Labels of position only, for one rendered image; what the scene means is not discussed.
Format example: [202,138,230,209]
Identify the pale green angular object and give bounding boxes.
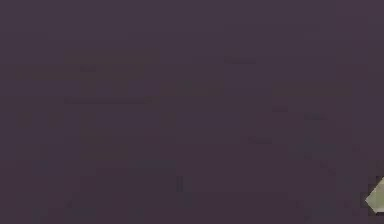
[364,176,384,215]

